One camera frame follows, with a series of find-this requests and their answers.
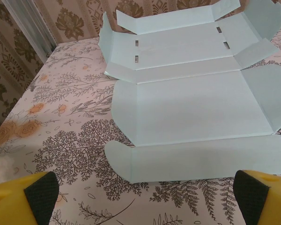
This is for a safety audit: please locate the floral patterned table cover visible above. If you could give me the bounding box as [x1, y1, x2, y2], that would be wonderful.
[0, 14, 281, 225]

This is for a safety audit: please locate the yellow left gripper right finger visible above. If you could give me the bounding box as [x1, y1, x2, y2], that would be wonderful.
[233, 169, 281, 225]

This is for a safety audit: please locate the aluminium frame post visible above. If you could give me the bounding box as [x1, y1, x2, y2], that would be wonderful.
[3, 0, 59, 56]

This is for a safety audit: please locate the light blue paper box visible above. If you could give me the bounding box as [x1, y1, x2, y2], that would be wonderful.
[98, 0, 281, 185]

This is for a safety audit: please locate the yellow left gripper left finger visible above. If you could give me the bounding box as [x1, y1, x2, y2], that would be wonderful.
[0, 171, 59, 225]

